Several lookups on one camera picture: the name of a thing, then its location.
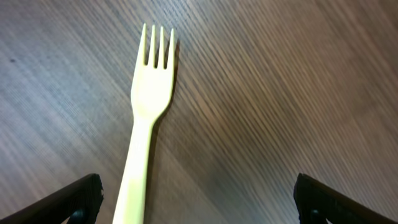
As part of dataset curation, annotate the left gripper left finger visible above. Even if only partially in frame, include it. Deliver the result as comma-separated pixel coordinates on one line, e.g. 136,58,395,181
1,174,104,224

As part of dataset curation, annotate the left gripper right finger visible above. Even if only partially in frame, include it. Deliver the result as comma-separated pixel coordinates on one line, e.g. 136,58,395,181
294,173,397,224

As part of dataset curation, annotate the yellow plastic fork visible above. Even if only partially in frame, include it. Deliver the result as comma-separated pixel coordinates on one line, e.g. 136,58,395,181
113,24,175,224

